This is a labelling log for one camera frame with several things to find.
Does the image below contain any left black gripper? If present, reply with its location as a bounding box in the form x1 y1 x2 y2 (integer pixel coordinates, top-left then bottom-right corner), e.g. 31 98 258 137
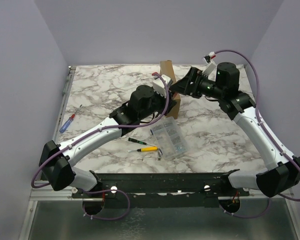
139 87 176 121

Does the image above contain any brown cardboard express box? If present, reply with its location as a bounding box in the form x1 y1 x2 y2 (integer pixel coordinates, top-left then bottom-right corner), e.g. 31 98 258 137
159 60 181 120

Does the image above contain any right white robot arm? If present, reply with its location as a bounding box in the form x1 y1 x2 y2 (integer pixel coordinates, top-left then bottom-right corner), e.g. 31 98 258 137
169 62 300 198

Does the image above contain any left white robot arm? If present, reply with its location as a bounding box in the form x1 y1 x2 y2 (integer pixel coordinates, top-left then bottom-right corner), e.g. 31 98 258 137
39 83 176 198

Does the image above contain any clear plastic screw organizer box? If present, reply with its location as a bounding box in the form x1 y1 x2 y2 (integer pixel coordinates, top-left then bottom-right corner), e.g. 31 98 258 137
150 116 189 161

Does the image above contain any black green precision screwdriver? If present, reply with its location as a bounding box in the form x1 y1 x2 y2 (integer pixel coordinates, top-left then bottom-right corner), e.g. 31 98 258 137
128 137 148 145

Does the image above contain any small metal hex key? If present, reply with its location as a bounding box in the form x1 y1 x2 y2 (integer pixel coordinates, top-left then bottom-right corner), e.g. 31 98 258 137
157 148 163 161

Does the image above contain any red blue screwdriver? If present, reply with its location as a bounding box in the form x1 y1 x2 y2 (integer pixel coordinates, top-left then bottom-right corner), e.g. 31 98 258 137
59 104 83 134

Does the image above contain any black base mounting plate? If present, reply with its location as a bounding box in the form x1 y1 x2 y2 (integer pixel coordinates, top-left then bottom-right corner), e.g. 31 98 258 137
72 172 249 209

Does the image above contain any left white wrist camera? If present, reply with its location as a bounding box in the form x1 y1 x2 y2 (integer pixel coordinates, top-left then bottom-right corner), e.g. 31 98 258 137
152 74 173 98

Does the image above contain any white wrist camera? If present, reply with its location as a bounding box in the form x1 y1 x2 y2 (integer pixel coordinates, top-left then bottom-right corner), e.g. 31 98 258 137
152 74 173 98
203 51 217 77

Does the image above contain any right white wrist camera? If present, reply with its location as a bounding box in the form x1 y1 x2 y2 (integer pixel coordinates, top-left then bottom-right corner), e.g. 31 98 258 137
203 51 217 77

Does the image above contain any yellow handled screwdriver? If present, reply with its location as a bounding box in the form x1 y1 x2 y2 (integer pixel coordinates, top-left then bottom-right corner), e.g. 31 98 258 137
128 146 158 153

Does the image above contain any left side metal rail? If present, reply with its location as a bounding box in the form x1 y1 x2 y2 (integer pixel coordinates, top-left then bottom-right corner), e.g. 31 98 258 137
56 65 77 132

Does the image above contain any aluminium frame rail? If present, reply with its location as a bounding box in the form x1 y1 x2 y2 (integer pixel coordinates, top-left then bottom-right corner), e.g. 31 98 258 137
20 186 300 240

